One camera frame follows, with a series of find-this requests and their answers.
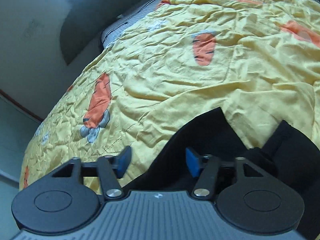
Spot black pants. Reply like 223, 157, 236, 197
124, 108, 319, 239

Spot grey padded headboard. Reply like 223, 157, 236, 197
60, 0, 144, 65

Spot yellow carrot-print bedspread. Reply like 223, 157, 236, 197
20, 0, 319, 189

